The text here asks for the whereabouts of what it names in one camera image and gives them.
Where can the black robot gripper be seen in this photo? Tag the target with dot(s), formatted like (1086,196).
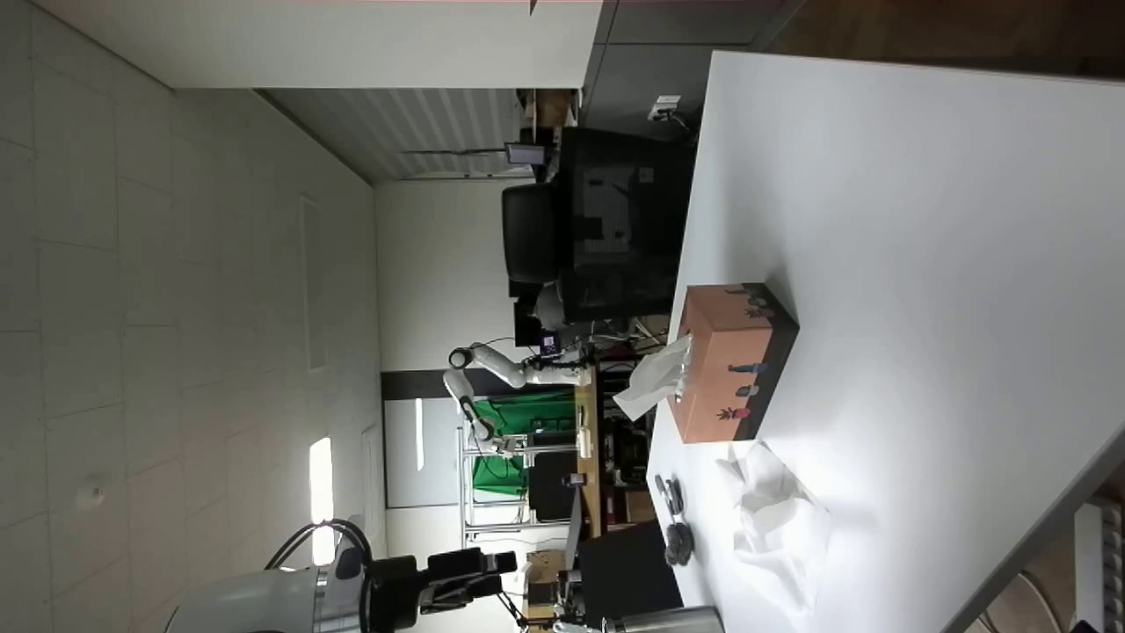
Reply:
(406,590)

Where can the white tissue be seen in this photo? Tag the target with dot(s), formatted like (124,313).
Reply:
(769,506)
(656,377)

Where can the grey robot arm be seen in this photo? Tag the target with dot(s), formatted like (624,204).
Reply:
(325,577)

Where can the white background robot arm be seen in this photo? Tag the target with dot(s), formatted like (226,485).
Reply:
(479,372)

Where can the crumpled white tissue on table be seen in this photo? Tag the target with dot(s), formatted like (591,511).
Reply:
(769,506)

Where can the orange and black tissue box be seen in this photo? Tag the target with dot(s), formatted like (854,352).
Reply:
(738,342)

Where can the black computer monitor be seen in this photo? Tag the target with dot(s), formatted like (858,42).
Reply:
(624,218)

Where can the black office chair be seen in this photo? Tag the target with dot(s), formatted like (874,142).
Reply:
(527,234)

